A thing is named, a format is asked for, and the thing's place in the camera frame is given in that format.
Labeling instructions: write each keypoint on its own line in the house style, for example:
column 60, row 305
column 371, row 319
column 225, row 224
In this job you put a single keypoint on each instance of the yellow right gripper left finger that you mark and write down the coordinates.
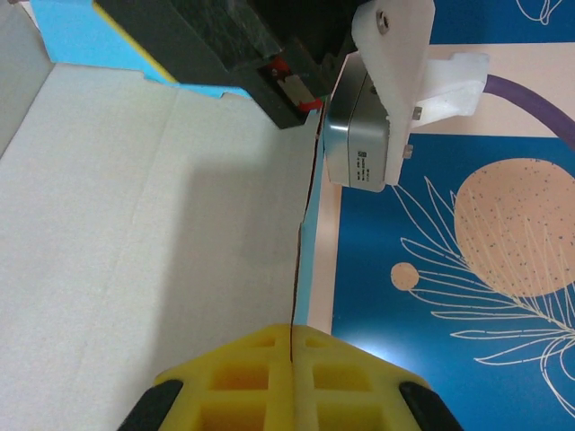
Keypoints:
column 233, row 386

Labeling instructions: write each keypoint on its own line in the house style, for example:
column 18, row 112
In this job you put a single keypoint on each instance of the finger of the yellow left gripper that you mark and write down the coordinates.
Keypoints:
column 197, row 31

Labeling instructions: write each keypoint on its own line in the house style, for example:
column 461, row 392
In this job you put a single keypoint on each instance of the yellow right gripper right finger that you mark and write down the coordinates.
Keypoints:
column 350, row 386

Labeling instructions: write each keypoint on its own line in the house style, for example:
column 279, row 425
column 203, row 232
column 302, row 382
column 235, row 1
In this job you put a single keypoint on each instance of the teal paper box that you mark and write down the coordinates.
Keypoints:
column 135, row 202

